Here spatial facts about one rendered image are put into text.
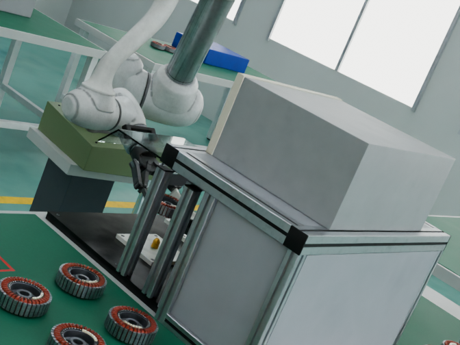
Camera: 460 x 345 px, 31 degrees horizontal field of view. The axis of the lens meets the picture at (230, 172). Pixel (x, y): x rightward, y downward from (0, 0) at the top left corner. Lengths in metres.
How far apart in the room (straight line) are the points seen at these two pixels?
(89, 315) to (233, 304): 0.31
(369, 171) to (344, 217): 0.11
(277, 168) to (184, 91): 1.02
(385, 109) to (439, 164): 5.22
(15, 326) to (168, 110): 1.33
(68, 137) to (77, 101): 0.47
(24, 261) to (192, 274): 0.39
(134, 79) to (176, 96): 0.15
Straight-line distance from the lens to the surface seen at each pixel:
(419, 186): 1.98
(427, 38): 7.15
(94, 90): 2.38
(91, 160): 2.71
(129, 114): 2.47
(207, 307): 1.81
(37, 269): 1.92
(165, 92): 2.78
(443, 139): 6.95
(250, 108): 1.88
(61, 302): 1.82
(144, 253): 2.14
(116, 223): 2.30
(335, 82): 7.52
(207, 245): 1.81
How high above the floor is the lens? 1.55
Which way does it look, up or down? 14 degrees down
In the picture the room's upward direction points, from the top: 23 degrees clockwise
